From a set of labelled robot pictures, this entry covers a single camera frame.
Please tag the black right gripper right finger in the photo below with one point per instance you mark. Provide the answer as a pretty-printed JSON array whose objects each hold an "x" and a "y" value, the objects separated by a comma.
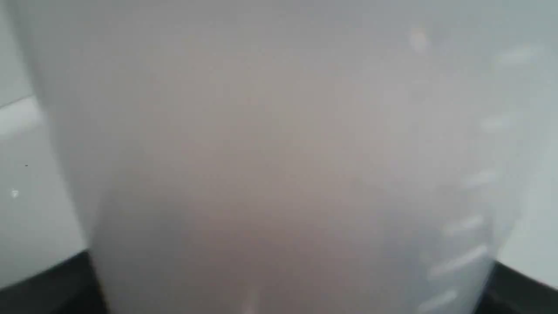
[{"x": 511, "y": 292}]

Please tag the translucent squeeze bottle amber liquid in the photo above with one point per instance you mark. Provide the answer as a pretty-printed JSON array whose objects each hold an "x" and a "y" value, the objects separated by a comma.
[{"x": 294, "y": 156}]

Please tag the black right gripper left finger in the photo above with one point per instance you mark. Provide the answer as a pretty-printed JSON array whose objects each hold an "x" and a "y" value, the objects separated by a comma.
[{"x": 69, "y": 287}]

